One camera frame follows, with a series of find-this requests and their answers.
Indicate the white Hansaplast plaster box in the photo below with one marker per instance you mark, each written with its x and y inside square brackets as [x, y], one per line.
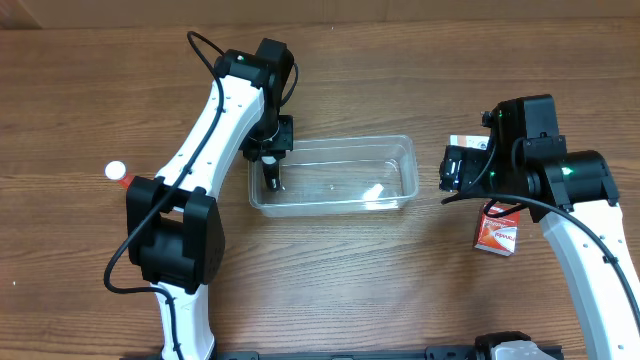
[470, 141]

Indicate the dark tube with white cap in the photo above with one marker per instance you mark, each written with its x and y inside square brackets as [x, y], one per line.
[271, 172]

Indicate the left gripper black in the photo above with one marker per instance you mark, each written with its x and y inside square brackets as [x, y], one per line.
[268, 151]

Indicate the clear plastic container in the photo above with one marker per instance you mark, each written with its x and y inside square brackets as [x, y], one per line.
[339, 176]

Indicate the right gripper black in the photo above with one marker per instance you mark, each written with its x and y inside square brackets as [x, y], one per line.
[469, 160]

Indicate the orange tube with white cap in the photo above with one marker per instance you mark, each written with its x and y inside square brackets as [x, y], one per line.
[117, 171]

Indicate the red Panadol box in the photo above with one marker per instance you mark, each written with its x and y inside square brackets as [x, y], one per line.
[497, 233]

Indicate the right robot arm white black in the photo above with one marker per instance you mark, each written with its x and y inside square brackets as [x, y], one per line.
[575, 200]

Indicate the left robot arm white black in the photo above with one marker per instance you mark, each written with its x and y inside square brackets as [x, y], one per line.
[175, 233]

